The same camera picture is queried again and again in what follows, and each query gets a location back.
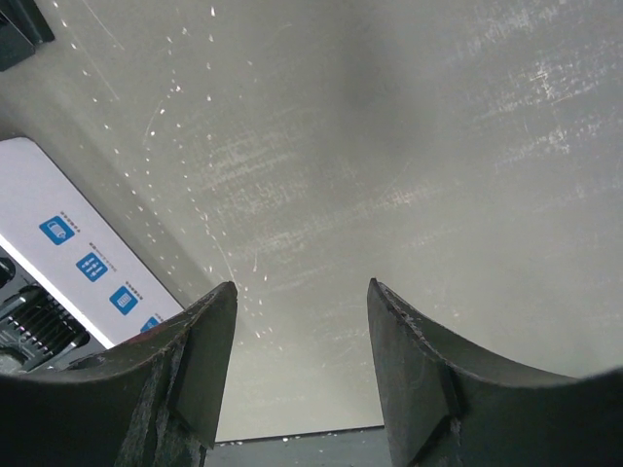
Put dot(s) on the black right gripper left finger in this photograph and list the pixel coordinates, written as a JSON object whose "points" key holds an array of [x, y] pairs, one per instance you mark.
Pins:
{"points": [[153, 400]]}

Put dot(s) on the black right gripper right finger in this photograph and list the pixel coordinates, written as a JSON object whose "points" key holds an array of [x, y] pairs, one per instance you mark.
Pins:
{"points": [[447, 401]]}

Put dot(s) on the white cardboard box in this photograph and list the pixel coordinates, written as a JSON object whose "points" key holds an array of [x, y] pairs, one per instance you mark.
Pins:
{"points": [[62, 242]]}

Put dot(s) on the black clipper comb guard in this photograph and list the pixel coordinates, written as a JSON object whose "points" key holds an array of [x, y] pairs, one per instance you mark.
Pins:
{"points": [[23, 30]]}

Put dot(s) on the black plastic tray insert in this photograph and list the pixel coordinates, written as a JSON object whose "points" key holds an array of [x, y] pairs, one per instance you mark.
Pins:
{"points": [[37, 332]]}

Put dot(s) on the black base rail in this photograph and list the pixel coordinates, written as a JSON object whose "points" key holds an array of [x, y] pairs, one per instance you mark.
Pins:
{"points": [[343, 448]]}

